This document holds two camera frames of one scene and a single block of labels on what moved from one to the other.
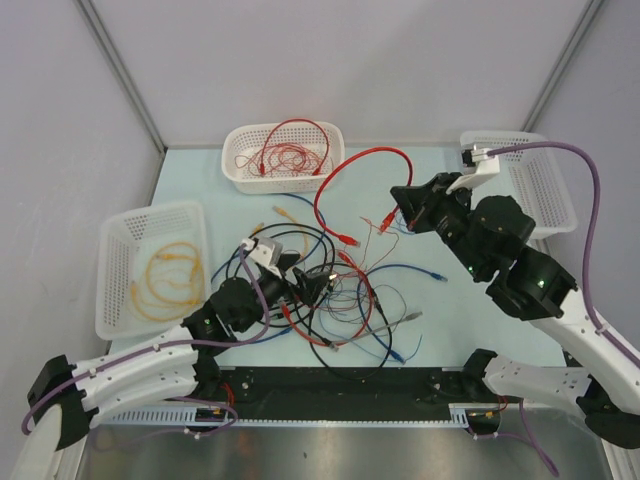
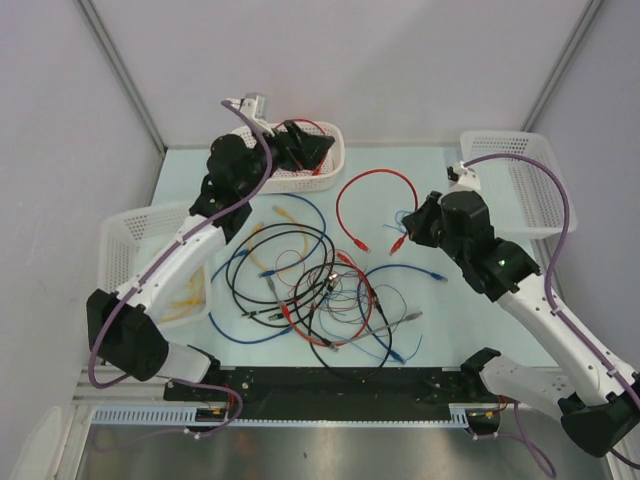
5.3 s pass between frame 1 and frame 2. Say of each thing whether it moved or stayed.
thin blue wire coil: stayed
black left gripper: moved
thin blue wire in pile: stayed
